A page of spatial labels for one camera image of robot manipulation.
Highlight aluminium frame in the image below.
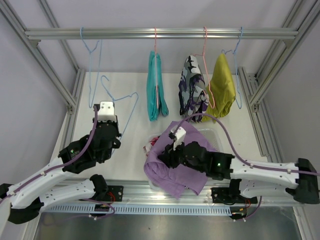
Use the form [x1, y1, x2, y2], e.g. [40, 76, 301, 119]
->
[0, 0, 320, 239]

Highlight blue hanger of purple trousers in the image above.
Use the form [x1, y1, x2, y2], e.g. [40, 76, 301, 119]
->
[100, 75, 140, 156]

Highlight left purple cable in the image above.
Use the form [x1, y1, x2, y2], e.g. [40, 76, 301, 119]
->
[0, 104, 116, 221]

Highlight aluminium hanging rail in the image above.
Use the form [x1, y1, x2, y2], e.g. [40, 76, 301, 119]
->
[24, 27, 299, 40]

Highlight yellow trousers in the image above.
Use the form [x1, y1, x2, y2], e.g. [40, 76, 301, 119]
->
[205, 53, 236, 118]

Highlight white plastic basket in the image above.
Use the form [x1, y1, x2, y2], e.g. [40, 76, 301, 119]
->
[148, 128, 224, 191]

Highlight pink hanger of camouflage trousers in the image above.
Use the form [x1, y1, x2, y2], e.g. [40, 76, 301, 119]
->
[193, 26, 216, 109]

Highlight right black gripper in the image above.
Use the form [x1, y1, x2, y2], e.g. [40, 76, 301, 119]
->
[157, 138, 205, 174]

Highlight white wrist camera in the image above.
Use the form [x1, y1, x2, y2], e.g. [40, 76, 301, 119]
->
[96, 101, 117, 122]
[169, 126, 187, 151]

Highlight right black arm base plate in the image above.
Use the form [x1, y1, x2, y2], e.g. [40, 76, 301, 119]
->
[209, 186, 258, 221]

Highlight teal trousers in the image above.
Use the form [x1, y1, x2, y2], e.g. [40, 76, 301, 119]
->
[146, 50, 169, 122]

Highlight blue hanger of yellow trousers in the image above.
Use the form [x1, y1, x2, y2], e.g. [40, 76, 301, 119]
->
[221, 26, 244, 110]

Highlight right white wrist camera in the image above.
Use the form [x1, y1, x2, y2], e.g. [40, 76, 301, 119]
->
[169, 126, 187, 151]

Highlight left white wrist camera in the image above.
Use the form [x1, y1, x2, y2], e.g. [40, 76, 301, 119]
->
[96, 101, 117, 122]

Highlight light blue wire hanger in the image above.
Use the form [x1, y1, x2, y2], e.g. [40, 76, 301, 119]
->
[79, 26, 103, 109]

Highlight white slotted cable duct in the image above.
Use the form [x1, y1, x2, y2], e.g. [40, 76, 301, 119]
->
[45, 203, 232, 216]

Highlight pink camouflage trousers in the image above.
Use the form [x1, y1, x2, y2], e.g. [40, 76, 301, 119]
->
[143, 136, 159, 156]

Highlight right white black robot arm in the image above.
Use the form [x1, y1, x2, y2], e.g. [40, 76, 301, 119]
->
[158, 141, 320, 205]

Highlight grey purple camouflage trousers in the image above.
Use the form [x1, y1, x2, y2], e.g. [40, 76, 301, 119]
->
[178, 55, 209, 123]

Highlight pink hanger of teal trousers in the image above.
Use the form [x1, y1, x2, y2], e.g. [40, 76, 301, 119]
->
[154, 27, 159, 111]

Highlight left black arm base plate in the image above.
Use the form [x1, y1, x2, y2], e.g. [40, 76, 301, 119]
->
[78, 185, 125, 216]

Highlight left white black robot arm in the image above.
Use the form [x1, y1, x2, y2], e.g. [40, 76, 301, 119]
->
[0, 115, 121, 225]

